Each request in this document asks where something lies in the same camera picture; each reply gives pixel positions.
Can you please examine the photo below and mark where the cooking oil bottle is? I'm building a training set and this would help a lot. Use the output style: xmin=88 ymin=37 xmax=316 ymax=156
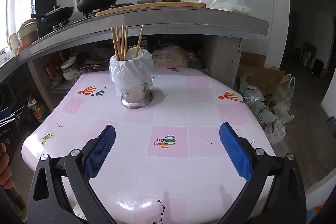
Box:
xmin=27 ymin=97 xmax=48 ymax=123

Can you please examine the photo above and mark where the brown clay pot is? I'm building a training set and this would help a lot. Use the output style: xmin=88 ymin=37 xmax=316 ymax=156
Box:
xmin=17 ymin=19 xmax=38 ymax=49

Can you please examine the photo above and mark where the clear plastic bag on counter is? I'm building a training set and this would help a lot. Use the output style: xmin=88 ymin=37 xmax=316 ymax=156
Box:
xmin=209 ymin=0 xmax=252 ymax=15

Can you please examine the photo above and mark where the wooden chopstick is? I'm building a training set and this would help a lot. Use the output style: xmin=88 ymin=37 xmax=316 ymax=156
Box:
xmin=111 ymin=27 xmax=120 ymax=61
xmin=121 ymin=25 xmax=125 ymax=61
xmin=135 ymin=25 xmax=145 ymax=58
xmin=115 ymin=27 xmax=123 ymax=61
xmin=123 ymin=26 xmax=129 ymax=61

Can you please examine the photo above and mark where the yellow plastic bag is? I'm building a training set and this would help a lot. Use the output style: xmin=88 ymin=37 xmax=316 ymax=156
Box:
xmin=151 ymin=46 xmax=194 ymax=68

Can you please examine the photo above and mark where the black wok with lid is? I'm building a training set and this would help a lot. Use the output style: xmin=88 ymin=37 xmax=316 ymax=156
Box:
xmin=31 ymin=6 xmax=74 ymax=25

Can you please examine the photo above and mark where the white plastic bag liner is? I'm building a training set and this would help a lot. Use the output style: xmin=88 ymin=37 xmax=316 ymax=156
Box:
xmin=109 ymin=49 xmax=153 ymax=96

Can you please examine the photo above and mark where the steel utensil holder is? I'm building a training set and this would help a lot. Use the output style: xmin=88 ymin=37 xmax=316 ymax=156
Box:
xmin=121 ymin=83 xmax=154 ymax=109

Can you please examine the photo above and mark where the stack of bowls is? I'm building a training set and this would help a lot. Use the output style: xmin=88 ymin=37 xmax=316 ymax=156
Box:
xmin=60 ymin=57 xmax=78 ymax=82

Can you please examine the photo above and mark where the white ceramic spoon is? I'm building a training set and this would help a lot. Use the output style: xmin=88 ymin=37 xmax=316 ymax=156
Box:
xmin=126 ymin=46 xmax=143 ymax=60

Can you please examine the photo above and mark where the wooden cutting board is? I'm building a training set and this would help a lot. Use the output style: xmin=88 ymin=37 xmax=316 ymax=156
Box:
xmin=96 ymin=2 xmax=206 ymax=17

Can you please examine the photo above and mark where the cardboard box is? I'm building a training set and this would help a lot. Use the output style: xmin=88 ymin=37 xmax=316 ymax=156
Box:
xmin=237 ymin=52 xmax=289 ymax=105

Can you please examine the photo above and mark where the pink patterned table cover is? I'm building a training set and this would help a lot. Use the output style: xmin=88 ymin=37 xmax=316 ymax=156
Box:
xmin=22 ymin=67 xmax=273 ymax=223

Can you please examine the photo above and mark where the person left hand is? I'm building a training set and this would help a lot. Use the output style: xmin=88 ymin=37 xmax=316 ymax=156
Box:
xmin=0 ymin=143 xmax=14 ymax=189

